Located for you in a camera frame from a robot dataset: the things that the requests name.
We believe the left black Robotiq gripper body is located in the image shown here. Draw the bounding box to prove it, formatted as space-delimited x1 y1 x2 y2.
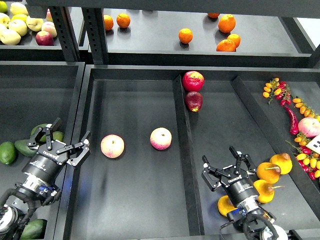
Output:
36 140 70 165

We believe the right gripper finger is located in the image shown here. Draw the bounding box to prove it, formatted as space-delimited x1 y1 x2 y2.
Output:
201 155 231 192
229 146 257 175

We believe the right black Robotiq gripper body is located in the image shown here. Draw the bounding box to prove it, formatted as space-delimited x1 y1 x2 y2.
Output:
219 168 253 188

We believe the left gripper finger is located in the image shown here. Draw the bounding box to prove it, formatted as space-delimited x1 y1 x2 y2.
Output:
56 131 91 167
26 117 63 151

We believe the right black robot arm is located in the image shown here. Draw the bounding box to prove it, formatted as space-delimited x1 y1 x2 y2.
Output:
201 146 299 240

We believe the green avocado right of pile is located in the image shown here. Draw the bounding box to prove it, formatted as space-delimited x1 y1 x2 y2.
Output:
52 131 64 142

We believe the light green avocado top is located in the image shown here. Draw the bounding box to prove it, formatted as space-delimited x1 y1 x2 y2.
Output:
31 123 53 143

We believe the dark green avocado middle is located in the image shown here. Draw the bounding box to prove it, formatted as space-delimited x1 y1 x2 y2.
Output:
14 139 37 157

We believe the yellow pear by divider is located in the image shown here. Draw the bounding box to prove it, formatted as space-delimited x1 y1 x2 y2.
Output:
269 152 293 175

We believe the bright green avocado far left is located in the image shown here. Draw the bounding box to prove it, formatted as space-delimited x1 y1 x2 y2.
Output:
0 141 17 165

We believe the dark avocado bottom left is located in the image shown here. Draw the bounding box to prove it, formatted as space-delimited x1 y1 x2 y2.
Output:
20 219 48 240

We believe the pale yellow pear top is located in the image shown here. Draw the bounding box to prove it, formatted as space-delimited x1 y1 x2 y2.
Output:
10 2 29 16

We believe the pink apple left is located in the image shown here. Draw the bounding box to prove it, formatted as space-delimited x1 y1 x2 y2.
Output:
100 134 125 159

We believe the pink apple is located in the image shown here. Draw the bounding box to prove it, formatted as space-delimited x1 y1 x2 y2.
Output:
100 134 125 159
149 127 172 151

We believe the black middle tray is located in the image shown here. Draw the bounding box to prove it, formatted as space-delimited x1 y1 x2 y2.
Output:
58 65 320 240

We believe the pink apple centre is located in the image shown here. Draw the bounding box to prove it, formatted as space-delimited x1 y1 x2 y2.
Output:
149 127 172 151

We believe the red chili pepper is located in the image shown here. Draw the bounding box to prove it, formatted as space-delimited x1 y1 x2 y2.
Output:
284 106 299 135

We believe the dark red apple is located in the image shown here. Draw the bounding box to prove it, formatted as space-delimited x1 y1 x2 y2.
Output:
184 91 203 113

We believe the lower cherry tomato bunch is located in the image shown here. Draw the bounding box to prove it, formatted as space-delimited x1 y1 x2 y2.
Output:
285 132 320 181

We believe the pink apple right tray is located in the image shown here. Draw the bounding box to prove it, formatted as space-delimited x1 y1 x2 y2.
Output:
298 117 320 138

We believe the white price label card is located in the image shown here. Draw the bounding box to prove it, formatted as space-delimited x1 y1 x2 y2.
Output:
306 134 320 154

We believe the upper cherry tomato bunch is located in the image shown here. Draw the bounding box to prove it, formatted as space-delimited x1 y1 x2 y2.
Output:
262 77 292 106

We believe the orange cherry tomato bunch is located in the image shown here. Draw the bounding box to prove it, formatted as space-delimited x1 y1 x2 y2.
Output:
292 97 320 121

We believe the black upper left shelf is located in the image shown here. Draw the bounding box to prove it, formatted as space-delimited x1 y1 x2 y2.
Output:
0 0 87 62

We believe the bright red apple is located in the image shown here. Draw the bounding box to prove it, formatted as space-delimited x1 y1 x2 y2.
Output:
182 71 205 92

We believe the red apple upper shelf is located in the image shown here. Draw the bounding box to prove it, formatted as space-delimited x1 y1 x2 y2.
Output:
35 31 54 46

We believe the pale yellow apple front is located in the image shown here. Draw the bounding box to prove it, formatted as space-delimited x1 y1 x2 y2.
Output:
0 29 21 46

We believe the pale yellow apple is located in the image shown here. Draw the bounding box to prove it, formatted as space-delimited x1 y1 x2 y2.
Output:
0 29 21 46
25 16 44 32
8 19 28 37

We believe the pink peach upper shelf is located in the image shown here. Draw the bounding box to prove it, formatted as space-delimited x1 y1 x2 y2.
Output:
41 21 57 38

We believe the pale yellow apple right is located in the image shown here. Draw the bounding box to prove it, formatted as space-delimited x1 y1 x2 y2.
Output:
25 16 44 32

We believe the pale yellow apple middle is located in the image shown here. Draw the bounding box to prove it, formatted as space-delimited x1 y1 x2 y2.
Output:
8 19 28 37

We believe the orange front right shelf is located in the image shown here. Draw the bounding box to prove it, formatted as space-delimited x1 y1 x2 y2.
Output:
216 39 236 52

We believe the orange behind front right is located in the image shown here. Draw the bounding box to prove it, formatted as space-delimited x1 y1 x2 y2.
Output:
227 33 241 48

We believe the yellow lemon upper shelf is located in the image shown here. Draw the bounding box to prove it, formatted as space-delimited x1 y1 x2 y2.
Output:
11 13 28 23

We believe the pale apple left edge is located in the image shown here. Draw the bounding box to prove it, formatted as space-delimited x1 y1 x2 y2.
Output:
0 12 11 27

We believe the black perforated shelf post left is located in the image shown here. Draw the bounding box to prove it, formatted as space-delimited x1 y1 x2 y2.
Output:
48 6 81 62

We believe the black perforated shelf post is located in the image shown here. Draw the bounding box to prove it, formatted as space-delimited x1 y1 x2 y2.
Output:
48 6 81 62
81 7 109 65

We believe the black perforated shelf post right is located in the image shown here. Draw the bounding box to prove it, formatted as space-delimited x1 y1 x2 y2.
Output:
81 7 109 65

